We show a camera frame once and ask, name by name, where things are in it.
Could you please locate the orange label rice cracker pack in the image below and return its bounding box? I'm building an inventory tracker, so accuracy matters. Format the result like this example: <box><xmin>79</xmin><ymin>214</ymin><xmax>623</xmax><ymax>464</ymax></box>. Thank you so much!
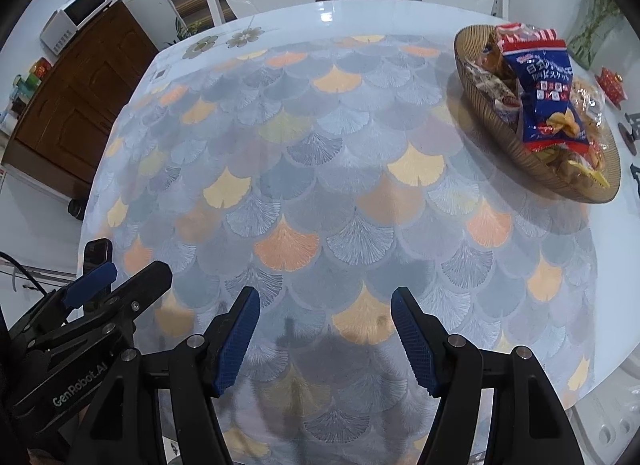
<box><xmin>578</xmin><ymin>116</ymin><xmax>608</xmax><ymax>171</ymax></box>

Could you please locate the blue biscuit bag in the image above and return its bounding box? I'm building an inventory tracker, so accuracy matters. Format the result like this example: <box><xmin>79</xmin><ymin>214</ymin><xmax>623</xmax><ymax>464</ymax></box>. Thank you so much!
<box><xmin>503</xmin><ymin>46</ymin><xmax>587</xmax><ymax>156</ymax></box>

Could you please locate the red white striped snack pack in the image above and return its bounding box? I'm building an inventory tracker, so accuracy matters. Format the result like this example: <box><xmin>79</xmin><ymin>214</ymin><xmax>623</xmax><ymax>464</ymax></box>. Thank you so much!
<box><xmin>494</xmin><ymin>23</ymin><xmax>565</xmax><ymax>55</ymax></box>

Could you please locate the brown wooden cabinet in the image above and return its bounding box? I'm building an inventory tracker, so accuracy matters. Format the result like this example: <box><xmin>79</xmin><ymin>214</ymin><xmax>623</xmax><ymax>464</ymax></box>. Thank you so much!
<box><xmin>2</xmin><ymin>1</ymin><xmax>158</xmax><ymax>198</ymax></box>

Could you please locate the yellow snack packet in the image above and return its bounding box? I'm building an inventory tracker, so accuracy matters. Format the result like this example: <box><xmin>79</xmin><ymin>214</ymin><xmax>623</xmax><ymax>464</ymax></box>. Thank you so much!
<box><xmin>535</xmin><ymin>145</ymin><xmax>611</xmax><ymax>188</ymax></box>

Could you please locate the brown ribbed glass plate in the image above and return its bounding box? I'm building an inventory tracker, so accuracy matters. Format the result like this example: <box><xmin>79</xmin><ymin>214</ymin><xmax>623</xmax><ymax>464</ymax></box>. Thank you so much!
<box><xmin>454</xmin><ymin>23</ymin><xmax>620</xmax><ymax>204</ymax></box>

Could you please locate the white microwave oven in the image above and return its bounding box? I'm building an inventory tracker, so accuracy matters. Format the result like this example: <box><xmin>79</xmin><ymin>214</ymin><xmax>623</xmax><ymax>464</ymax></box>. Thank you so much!
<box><xmin>39</xmin><ymin>0</ymin><xmax>116</xmax><ymax>56</ymax></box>

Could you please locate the purple white snack packet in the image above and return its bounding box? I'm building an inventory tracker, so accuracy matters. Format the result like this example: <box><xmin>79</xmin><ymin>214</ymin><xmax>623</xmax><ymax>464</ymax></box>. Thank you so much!
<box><xmin>463</xmin><ymin>60</ymin><xmax>521</xmax><ymax>129</ymax></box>

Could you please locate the green potted plant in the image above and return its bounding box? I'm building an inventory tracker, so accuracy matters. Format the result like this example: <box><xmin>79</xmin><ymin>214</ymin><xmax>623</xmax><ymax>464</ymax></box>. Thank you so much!
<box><xmin>165</xmin><ymin>17</ymin><xmax>201</xmax><ymax>47</ymax></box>

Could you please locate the clear bag of cookies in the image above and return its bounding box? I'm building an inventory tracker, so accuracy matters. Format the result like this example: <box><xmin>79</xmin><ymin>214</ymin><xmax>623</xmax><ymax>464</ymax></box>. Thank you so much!
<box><xmin>570</xmin><ymin>76</ymin><xmax>605</xmax><ymax>125</ymax></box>

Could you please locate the grey metal phone stand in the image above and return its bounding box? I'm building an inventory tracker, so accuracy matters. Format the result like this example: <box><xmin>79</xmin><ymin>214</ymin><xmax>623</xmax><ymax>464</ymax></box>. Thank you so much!
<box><xmin>625</xmin><ymin>113</ymin><xmax>640</xmax><ymax>141</ymax></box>

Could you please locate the red lidded teacup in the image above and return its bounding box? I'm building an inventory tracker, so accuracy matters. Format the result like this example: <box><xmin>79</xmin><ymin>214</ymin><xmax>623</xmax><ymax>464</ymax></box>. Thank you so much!
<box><xmin>596</xmin><ymin>67</ymin><xmax>627</xmax><ymax>110</ymax></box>

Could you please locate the glass vase with dried flowers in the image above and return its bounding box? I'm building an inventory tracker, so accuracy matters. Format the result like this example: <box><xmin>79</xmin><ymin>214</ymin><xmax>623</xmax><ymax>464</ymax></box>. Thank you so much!
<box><xmin>567</xmin><ymin>0</ymin><xmax>623</xmax><ymax>69</ymax></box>

